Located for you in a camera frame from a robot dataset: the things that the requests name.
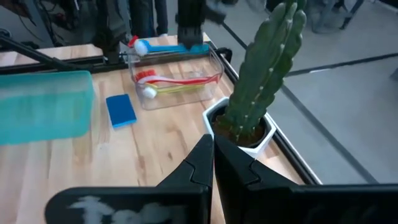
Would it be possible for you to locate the yellow-green brush with white head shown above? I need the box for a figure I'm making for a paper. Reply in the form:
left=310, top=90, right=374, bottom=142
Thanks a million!
left=142, top=83, right=200, bottom=100

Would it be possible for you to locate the blue sponge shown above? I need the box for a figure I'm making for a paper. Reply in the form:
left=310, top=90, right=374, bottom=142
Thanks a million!
left=105, top=93, right=138, bottom=129

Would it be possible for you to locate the clear plastic bin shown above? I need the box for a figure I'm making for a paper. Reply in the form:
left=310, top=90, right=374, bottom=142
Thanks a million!
left=128, top=49, right=225, bottom=111

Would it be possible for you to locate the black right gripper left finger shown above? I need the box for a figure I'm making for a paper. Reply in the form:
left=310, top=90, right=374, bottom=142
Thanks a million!
left=157, top=134, right=216, bottom=189

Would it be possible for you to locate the black metal table frame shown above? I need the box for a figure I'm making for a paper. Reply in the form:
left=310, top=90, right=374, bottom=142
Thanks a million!
left=0, top=34, right=323, bottom=186

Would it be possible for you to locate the person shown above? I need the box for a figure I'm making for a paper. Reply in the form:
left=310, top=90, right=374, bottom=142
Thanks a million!
left=129, top=0, right=170, bottom=37

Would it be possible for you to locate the grey chair base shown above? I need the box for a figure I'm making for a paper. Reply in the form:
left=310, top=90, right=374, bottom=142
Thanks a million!
left=310, top=0, right=366, bottom=34

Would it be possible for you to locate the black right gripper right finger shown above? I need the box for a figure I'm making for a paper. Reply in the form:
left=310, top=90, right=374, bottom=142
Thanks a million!
left=215, top=134, right=298, bottom=224

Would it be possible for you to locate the teal plastic bin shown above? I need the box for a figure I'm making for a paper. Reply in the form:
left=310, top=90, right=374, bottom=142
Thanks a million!
left=0, top=70, right=96, bottom=146

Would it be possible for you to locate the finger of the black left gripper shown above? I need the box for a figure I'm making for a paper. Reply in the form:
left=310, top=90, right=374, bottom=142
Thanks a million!
left=178, top=28, right=203, bottom=51

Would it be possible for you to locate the green cactus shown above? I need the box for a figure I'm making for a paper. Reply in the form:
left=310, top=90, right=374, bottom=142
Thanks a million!
left=214, top=0, right=308, bottom=144

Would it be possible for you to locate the blue dish brush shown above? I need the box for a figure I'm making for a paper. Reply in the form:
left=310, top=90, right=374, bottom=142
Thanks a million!
left=134, top=39, right=211, bottom=57

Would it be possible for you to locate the red dish brush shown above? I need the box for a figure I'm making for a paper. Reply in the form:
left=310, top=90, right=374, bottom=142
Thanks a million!
left=135, top=69, right=220, bottom=86

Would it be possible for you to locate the white hexagonal plant pot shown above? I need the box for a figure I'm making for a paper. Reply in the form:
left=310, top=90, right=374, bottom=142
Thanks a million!
left=202, top=96, right=277, bottom=159

